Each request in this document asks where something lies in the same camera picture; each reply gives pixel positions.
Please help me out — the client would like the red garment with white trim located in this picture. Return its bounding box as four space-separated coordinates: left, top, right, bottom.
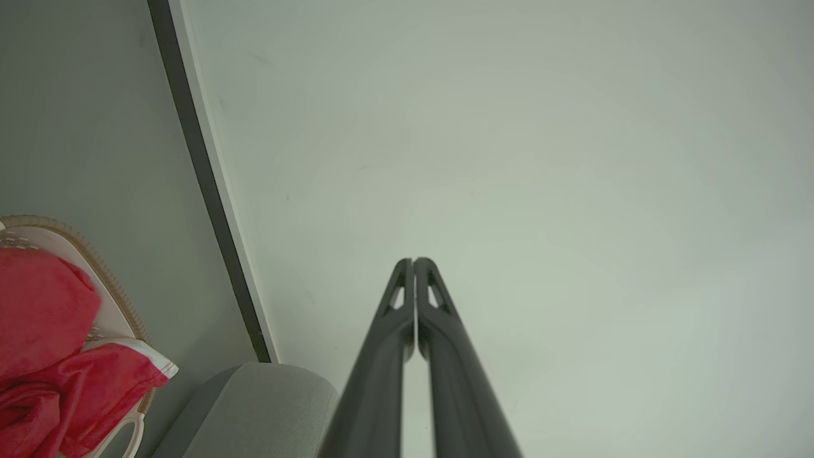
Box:
0 338 179 458

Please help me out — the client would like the red and white striped garment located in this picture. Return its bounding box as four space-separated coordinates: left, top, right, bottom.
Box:
0 247 102 385

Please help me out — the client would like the grey fabric sofa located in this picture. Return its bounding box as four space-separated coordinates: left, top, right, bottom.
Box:
150 361 340 458

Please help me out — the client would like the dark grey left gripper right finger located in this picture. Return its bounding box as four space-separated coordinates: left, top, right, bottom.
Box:
414 257 524 458

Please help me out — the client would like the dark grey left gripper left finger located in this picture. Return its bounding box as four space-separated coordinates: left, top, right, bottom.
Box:
320 258 416 458

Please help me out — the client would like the black and white wall baseboard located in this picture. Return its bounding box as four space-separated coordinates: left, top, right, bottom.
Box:
147 0 279 364

